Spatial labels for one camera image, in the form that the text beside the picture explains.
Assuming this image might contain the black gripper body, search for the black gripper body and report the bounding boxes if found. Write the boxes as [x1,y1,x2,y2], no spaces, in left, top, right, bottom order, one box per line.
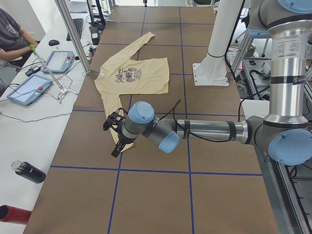
[117,133,136,148]

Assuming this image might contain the yellow long-sleeve printed shirt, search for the yellow long-sleeve printed shirt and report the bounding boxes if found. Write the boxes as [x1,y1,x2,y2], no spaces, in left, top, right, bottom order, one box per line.
[94,32,170,153]

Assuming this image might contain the black water bottle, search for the black water bottle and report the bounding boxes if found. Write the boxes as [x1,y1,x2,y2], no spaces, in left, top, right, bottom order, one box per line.
[11,160,46,184]

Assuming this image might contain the far blue teach pendant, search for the far blue teach pendant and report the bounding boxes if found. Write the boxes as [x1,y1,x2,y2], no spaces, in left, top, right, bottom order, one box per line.
[46,50,75,74]

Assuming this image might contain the blue teach pendant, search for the blue teach pendant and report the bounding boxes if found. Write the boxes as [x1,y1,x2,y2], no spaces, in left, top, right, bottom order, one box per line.
[7,74,52,106]
[46,50,75,74]

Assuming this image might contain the near blue teach pendant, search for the near blue teach pendant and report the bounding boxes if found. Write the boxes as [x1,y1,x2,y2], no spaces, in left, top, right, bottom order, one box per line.
[7,74,52,106]

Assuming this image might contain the small black phone device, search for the small black phone device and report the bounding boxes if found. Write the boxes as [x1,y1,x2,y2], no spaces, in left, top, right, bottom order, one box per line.
[25,66,41,77]

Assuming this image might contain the black power adapter box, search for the black power adapter box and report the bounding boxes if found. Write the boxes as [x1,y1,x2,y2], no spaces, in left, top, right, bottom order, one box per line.
[89,26,100,45]

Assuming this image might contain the black computer mouse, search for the black computer mouse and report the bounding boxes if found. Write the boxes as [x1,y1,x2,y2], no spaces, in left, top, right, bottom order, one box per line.
[48,39,59,46]

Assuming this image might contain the black monitor stand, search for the black monitor stand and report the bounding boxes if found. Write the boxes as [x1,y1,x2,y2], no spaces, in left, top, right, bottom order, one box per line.
[86,0,106,31]

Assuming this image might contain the black keyboard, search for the black keyboard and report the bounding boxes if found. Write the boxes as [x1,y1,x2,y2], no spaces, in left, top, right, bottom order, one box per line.
[72,18,83,39]

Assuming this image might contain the red cylinder bottle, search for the red cylinder bottle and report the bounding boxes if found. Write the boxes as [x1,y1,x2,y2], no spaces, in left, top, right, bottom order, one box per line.
[0,205,32,225]

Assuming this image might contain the seated person grey shirt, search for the seated person grey shirt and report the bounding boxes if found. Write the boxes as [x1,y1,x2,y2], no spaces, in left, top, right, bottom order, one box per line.
[0,8,39,67]

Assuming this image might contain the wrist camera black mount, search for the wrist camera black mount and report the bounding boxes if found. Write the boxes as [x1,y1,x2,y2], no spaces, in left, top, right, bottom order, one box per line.
[103,108,127,133]

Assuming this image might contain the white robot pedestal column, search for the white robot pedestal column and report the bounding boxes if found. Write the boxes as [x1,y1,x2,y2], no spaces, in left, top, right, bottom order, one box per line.
[193,0,249,86]

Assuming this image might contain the metal reacher stick green handle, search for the metal reacher stick green handle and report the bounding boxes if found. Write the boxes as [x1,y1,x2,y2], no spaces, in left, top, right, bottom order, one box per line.
[29,44,78,104]

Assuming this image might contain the aluminium frame post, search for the aluminium frame post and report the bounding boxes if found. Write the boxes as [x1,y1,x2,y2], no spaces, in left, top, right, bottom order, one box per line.
[55,0,91,75]

